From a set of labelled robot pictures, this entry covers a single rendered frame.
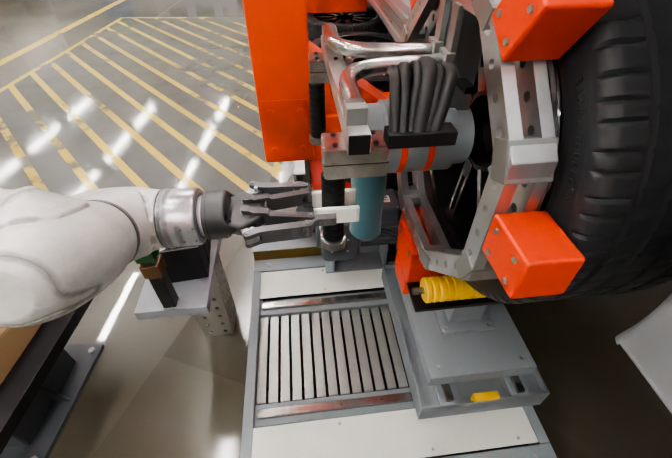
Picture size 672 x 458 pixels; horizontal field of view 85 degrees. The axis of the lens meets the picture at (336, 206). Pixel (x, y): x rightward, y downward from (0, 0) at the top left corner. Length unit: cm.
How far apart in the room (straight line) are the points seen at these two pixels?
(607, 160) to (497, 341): 80
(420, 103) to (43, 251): 43
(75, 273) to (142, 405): 102
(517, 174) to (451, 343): 75
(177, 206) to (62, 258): 18
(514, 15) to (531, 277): 30
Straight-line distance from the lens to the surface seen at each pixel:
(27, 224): 46
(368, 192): 90
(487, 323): 122
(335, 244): 61
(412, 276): 94
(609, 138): 51
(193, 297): 100
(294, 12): 107
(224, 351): 142
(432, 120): 49
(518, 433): 129
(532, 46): 51
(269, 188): 61
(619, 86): 52
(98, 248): 47
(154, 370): 147
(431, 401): 117
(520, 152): 50
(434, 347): 115
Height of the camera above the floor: 121
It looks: 41 degrees down
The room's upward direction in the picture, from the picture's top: straight up
